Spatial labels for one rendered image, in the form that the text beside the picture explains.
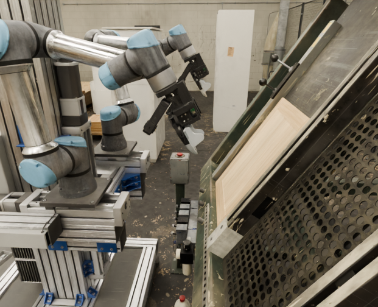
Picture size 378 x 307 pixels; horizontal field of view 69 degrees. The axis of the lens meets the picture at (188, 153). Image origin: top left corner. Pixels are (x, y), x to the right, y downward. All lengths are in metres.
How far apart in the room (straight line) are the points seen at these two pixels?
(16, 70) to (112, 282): 1.39
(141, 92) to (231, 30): 2.06
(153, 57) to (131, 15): 8.95
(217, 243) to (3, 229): 0.82
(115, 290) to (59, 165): 1.07
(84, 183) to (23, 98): 0.40
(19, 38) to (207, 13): 8.58
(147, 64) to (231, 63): 4.32
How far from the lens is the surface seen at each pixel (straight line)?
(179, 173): 1.76
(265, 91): 1.68
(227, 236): 1.02
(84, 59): 1.00
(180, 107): 0.77
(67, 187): 1.20
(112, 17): 9.85
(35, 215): 1.32
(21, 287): 2.15
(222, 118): 5.19
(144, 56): 0.75
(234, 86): 5.08
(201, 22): 9.40
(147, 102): 3.67
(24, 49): 1.03
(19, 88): 1.02
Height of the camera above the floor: 1.63
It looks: 23 degrees down
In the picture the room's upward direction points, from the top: straight up
